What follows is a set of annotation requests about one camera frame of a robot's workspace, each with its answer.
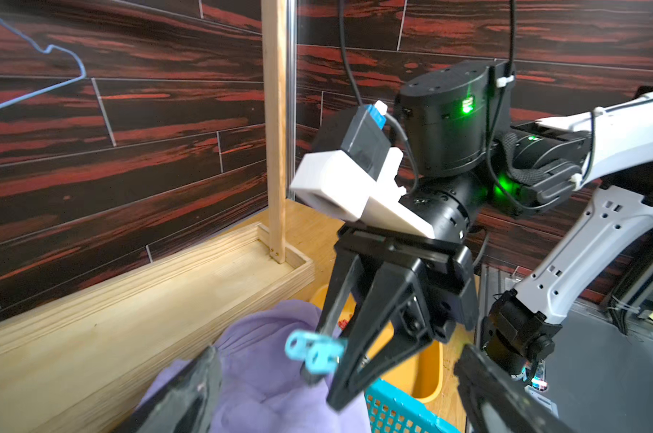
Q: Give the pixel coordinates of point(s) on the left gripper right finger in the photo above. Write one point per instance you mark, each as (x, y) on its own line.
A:
(495, 403)

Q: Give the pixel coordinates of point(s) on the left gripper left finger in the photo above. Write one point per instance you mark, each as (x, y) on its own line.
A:
(187, 402)

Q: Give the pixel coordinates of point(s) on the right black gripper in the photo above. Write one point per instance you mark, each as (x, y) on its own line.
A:
(409, 289)

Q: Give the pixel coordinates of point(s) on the lilac shorts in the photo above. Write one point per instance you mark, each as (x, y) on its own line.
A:
(263, 391)

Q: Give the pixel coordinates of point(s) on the cyan clothespin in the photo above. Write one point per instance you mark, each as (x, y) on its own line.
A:
(320, 354)

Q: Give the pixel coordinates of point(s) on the blue wire hanger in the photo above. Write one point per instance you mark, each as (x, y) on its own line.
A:
(22, 57)

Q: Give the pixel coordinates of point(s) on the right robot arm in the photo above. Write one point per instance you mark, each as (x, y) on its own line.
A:
(408, 183)

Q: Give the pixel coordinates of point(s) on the yellow plastic tray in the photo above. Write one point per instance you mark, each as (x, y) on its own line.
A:
(420, 376)

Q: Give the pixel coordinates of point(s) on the wooden clothes rack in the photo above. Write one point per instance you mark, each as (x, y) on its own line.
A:
(110, 192)

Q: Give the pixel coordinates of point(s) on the turquoise plastic basket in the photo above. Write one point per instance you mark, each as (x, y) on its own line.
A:
(392, 410)

